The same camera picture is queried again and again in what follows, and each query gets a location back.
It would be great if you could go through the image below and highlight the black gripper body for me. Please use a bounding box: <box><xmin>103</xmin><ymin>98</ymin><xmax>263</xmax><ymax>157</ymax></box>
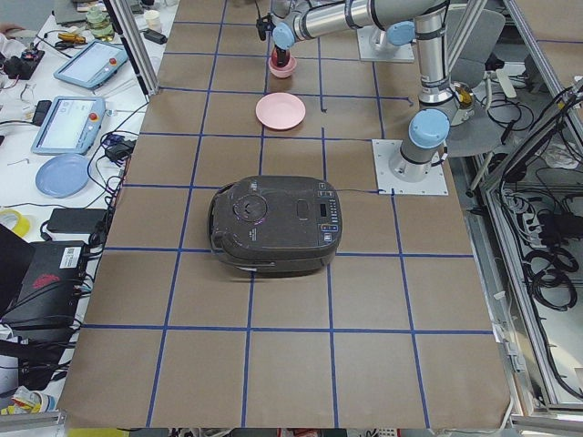
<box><xmin>255</xmin><ymin>14</ymin><xmax>273</xmax><ymax>40</ymax></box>
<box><xmin>274</xmin><ymin>46</ymin><xmax>291</xmax><ymax>59</ymax></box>

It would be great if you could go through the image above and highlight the red apple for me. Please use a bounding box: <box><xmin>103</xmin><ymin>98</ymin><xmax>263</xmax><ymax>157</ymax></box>
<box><xmin>271</xmin><ymin>47</ymin><xmax>291</xmax><ymax>68</ymax></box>

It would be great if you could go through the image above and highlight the pink bowl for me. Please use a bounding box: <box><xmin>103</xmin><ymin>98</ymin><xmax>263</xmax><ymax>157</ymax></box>
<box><xmin>268</xmin><ymin>56</ymin><xmax>297</xmax><ymax>79</ymax></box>

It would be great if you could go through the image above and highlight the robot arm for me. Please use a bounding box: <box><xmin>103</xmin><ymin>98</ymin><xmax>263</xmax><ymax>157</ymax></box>
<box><xmin>271</xmin><ymin>1</ymin><xmax>433</xmax><ymax>61</ymax></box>
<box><xmin>255</xmin><ymin>0</ymin><xmax>486</xmax><ymax>182</ymax></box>

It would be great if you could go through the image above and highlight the pink plate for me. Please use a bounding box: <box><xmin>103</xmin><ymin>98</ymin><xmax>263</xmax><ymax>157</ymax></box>
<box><xmin>255</xmin><ymin>92</ymin><xmax>306</xmax><ymax>130</ymax></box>

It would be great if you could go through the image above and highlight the steel bowl on chair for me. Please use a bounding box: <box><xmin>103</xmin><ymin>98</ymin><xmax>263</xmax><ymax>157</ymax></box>
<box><xmin>451</xmin><ymin>82</ymin><xmax>476</xmax><ymax>127</ymax></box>

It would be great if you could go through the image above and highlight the light blue plate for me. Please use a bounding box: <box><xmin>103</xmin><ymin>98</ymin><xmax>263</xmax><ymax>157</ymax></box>
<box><xmin>36</xmin><ymin>154</ymin><xmax>89</xmax><ymax>198</ymax></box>

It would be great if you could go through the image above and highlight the dark grey rice cooker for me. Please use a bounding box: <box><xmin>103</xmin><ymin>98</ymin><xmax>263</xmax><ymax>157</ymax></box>
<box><xmin>207</xmin><ymin>176</ymin><xmax>343</xmax><ymax>274</ymax></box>

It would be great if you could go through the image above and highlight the blue teach pendant far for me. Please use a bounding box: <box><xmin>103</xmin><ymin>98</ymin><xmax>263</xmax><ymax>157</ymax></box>
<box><xmin>53</xmin><ymin>40</ymin><xmax>128</xmax><ymax>90</ymax></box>

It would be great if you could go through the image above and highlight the blue teach pendant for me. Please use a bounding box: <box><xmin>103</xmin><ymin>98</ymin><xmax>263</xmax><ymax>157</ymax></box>
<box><xmin>31</xmin><ymin>96</ymin><xmax>106</xmax><ymax>156</ymax></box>
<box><xmin>53</xmin><ymin>40</ymin><xmax>128</xmax><ymax>90</ymax></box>

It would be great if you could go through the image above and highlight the blue teach pendant near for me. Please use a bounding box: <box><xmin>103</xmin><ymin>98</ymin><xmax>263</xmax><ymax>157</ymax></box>
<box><xmin>31</xmin><ymin>96</ymin><xmax>106</xmax><ymax>156</ymax></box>

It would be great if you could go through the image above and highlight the black power adapter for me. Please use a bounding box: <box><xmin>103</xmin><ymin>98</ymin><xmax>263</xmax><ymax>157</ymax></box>
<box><xmin>46</xmin><ymin>208</ymin><xmax>106</xmax><ymax>234</ymax></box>

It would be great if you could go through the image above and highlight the yellow tape roll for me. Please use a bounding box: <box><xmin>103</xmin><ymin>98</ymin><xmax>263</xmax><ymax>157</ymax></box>
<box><xmin>0</xmin><ymin>208</ymin><xmax>31</xmax><ymax>238</ymax></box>

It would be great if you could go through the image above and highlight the black laptop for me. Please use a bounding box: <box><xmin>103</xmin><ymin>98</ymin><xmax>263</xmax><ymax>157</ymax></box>
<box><xmin>1</xmin><ymin>227</ymin><xmax>88</xmax><ymax>330</ymax></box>

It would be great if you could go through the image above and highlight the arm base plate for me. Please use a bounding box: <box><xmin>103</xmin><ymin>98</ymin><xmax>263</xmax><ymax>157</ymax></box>
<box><xmin>357</xmin><ymin>26</ymin><xmax>414</xmax><ymax>63</ymax></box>
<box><xmin>372</xmin><ymin>139</ymin><xmax>448</xmax><ymax>196</ymax></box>

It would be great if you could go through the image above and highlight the aluminium frame post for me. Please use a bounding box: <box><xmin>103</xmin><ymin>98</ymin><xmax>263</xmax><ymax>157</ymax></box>
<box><xmin>104</xmin><ymin>0</ymin><xmax>159</xmax><ymax>97</ymax></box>

